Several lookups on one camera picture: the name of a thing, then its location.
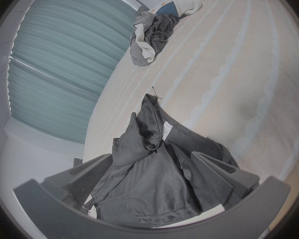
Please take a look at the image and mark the black T-shirt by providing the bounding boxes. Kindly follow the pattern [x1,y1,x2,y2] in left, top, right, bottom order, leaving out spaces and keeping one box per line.
[91,93,240,229]

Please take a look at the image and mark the blue-green curtain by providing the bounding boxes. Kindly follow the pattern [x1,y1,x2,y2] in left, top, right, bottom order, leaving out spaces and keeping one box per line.
[11,0,142,97]
[7,59,100,144]

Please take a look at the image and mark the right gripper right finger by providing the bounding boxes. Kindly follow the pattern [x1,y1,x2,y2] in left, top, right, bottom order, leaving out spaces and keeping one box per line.
[191,151,260,207]

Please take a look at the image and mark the white printed pillow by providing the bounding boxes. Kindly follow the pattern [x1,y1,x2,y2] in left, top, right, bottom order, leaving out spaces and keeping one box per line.
[149,0,175,13]

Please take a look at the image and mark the thin dark thread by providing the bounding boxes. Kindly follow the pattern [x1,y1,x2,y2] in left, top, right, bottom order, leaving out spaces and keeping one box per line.
[151,86,164,102]

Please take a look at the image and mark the bed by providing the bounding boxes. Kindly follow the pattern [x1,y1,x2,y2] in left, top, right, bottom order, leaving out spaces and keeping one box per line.
[82,0,299,212]

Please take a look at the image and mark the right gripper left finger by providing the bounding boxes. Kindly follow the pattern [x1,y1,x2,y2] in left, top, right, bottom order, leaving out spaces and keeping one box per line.
[42,153,113,208]

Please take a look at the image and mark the pile of clothes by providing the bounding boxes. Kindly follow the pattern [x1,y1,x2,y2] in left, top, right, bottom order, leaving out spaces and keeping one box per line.
[129,0,203,67]

